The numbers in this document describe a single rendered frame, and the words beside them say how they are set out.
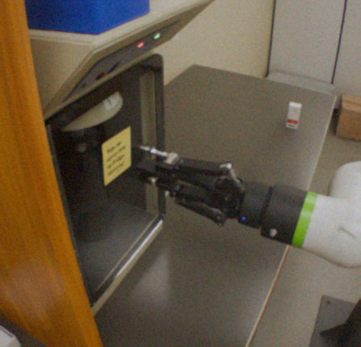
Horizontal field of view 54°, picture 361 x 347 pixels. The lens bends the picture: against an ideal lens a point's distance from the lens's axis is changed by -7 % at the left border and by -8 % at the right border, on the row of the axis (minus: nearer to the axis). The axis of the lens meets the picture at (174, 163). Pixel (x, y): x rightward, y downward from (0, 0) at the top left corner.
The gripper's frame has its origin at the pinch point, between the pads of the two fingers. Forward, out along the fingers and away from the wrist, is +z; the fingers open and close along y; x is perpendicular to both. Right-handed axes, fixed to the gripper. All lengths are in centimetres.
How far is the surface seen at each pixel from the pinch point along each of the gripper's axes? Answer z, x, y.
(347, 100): -33, -266, -100
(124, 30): -6.1, 15.0, 31.4
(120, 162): 4.0, 4.9, 4.7
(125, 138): 4.0, 2.9, 8.2
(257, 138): -3, -61, -28
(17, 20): -3.6, 26.1, 35.6
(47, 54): -0.2, 20.2, 30.0
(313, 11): 12, -289, -35
